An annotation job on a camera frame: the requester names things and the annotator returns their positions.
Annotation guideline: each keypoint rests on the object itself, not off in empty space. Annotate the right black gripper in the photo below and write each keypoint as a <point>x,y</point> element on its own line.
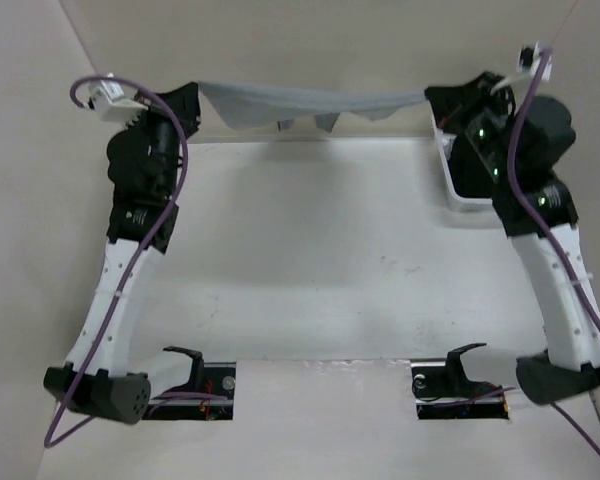
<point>451,104</point>

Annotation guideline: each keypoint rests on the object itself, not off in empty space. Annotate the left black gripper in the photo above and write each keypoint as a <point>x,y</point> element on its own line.
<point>186,103</point>

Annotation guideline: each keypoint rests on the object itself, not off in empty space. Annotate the grey tank top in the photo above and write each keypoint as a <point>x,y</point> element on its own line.
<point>243,105</point>

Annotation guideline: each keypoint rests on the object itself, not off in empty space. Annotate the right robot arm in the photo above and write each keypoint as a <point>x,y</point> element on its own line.
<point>506,154</point>

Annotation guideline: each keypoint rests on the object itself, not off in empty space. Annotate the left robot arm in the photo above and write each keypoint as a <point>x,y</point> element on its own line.
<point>97,378</point>

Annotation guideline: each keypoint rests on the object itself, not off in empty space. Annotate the black tank top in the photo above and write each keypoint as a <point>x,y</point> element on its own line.
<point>471,177</point>

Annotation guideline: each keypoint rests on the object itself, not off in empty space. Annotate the white plastic basket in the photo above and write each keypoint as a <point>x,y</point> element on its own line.
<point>457,204</point>

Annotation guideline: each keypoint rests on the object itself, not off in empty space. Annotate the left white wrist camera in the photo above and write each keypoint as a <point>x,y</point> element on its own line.
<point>108,100</point>

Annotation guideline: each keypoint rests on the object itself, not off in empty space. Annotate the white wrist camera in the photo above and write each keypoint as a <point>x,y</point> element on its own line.
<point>108,100</point>
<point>530,59</point>

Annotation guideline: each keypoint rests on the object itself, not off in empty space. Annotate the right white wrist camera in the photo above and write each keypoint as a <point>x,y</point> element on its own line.
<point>530,59</point>

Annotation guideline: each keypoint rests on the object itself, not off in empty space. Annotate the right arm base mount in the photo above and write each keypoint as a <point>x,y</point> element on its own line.
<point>442,390</point>

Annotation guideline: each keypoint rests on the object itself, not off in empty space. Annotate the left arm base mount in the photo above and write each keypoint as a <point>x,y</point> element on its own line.
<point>208,394</point>

